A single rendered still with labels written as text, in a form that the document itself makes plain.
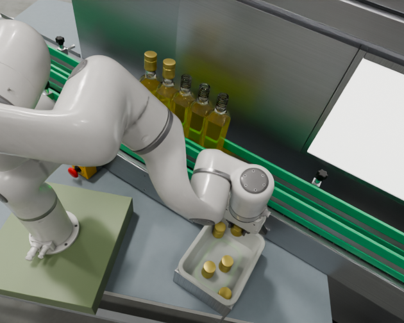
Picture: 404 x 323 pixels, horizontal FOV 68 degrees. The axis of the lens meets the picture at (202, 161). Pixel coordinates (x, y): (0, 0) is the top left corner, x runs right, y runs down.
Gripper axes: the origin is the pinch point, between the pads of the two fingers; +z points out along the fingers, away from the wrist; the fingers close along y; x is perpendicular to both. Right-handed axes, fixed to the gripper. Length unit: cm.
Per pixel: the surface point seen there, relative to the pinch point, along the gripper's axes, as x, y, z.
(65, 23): -60, 135, 33
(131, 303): 36, 32, 86
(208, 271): 12.9, 1.6, 8.5
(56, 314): 58, 57, 79
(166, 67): -22.6, 35.5, -17.5
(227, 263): 8.3, -1.6, 9.8
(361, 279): -7.6, -35.7, 13.7
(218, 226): 0.0, 5.6, 12.0
